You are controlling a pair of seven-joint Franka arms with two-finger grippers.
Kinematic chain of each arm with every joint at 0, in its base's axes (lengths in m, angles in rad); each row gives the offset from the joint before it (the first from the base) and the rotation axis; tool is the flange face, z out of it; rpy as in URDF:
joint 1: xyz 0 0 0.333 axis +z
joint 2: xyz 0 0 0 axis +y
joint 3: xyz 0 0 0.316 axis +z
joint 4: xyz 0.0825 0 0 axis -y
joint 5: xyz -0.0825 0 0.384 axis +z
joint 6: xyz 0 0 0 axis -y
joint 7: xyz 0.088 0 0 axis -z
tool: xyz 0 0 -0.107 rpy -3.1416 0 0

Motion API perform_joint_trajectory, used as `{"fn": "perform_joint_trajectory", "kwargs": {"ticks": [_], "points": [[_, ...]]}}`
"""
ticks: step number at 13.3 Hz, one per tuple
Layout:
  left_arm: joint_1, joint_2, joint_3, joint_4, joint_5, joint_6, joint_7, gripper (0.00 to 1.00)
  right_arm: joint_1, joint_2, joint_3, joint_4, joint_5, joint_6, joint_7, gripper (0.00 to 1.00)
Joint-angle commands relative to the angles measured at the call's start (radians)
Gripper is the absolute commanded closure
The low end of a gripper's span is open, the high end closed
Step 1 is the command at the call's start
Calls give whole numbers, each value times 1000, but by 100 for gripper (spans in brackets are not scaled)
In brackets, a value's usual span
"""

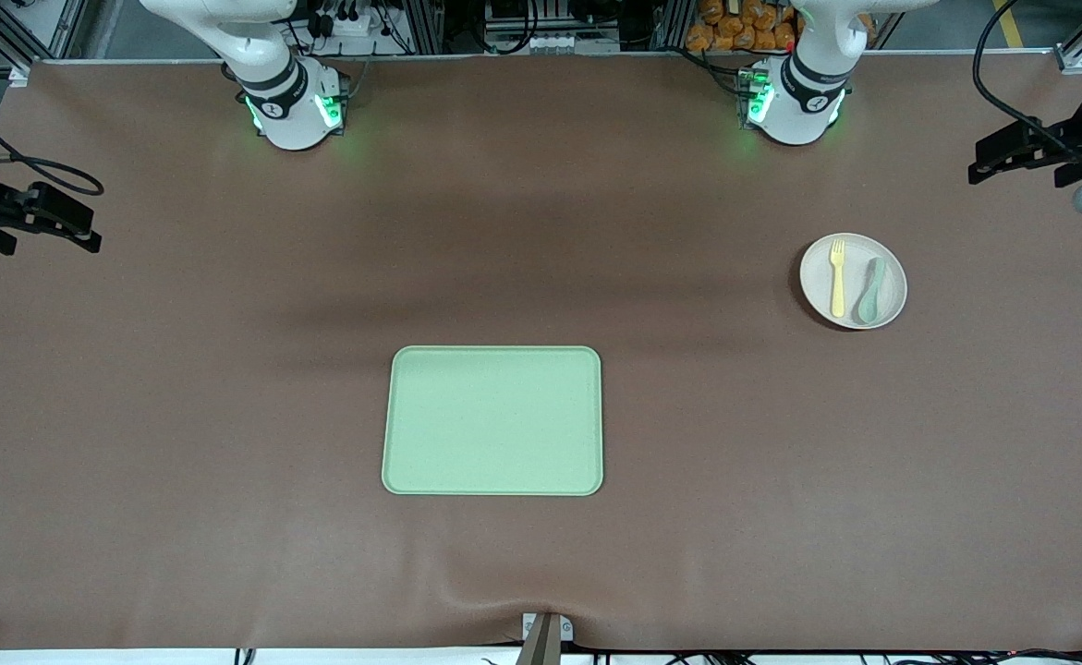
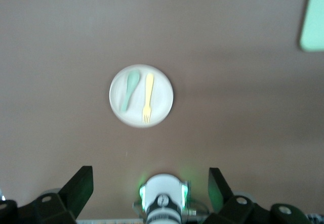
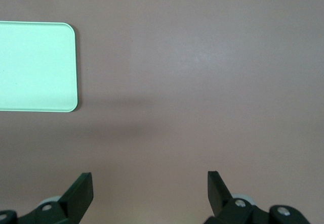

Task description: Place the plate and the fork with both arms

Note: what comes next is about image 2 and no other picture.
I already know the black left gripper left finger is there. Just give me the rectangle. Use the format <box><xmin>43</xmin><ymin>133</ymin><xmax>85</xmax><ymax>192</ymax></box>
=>
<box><xmin>0</xmin><ymin>165</ymin><xmax>95</xmax><ymax>224</ymax></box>

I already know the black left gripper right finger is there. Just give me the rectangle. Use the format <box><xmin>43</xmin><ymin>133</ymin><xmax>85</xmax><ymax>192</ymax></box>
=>
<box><xmin>202</xmin><ymin>167</ymin><xmax>312</xmax><ymax>224</ymax></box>

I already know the round white plate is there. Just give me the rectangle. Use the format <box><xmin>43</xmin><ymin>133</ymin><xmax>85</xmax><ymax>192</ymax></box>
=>
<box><xmin>109</xmin><ymin>64</ymin><xmax>175</xmax><ymax>128</ymax></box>

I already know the yellow plastic fork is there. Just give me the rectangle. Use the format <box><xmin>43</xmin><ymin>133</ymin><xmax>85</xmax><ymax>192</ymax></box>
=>
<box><xmin>141</xmin><ymin>73</ymin><xmax>155</xmax><ymax>125</ymax></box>

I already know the mint green plastic spoon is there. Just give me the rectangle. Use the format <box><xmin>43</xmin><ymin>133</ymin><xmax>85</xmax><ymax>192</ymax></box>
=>
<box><xmin>120</xmin><ymin>70</ymin><xmax>140</xmax><ymax>112</ymax></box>

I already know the mint green rectangular tray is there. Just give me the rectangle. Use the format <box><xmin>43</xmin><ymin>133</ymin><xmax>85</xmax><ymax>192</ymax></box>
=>
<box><xmin>297</xmin><ymin>0</ymin><xmax>324</xmax><ymax>52</ymax></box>

